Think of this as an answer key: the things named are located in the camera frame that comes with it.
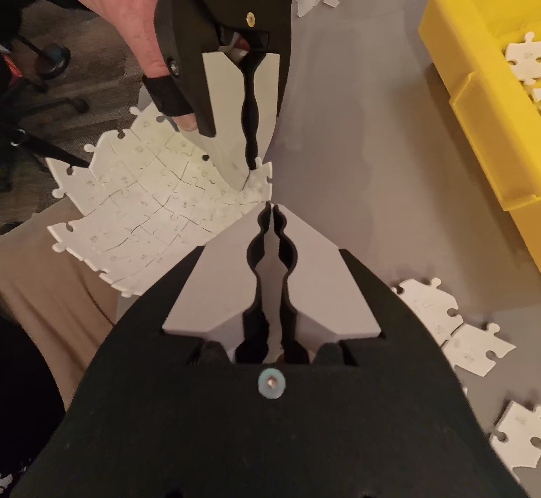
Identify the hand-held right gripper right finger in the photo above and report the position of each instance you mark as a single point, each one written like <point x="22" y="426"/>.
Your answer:
<point x="329" y="295"/>

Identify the black chair base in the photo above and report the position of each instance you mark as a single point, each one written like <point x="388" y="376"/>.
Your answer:
<point x="53" y="62"/>

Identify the person's black jacket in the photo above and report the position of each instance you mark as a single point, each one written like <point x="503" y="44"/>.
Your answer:
<point x="25" y="379"/>

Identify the partly built puzzle ball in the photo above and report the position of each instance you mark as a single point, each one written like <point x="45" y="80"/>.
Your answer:
<point x="143" y="202"/>

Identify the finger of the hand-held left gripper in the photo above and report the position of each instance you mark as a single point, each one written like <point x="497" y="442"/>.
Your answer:
<point x="268" y="92"/>
<point x="222" y="96"/>

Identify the pile of white puzzle pieces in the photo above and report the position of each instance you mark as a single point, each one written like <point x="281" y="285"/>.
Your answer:
<point x="524" y="58"/>

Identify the person's beige trousers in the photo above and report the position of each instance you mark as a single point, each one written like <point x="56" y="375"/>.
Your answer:
<point x="50" y="295"/>

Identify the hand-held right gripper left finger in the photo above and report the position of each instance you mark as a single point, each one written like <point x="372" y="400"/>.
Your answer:
<point x="211" y="295"/>

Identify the row of white puzzle pieces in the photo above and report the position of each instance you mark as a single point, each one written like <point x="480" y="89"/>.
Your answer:
<point x="427" y="303"/>

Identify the yellow plastic bin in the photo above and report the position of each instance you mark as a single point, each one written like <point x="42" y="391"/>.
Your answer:
<point x="473" y="83"/>

